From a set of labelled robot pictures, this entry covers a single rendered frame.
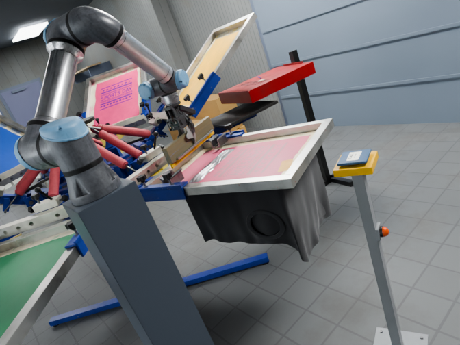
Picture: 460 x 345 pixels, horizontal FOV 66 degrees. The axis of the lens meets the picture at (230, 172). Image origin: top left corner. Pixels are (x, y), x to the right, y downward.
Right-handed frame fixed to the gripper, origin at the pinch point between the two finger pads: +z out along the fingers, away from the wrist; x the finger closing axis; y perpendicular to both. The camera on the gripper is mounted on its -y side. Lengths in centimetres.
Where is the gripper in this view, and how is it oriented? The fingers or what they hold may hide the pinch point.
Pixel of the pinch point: (191, 140)
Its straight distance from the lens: 172.4
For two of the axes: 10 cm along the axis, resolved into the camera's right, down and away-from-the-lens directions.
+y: -4.6, 4.6, -7.5
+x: 8.2, -0.9, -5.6
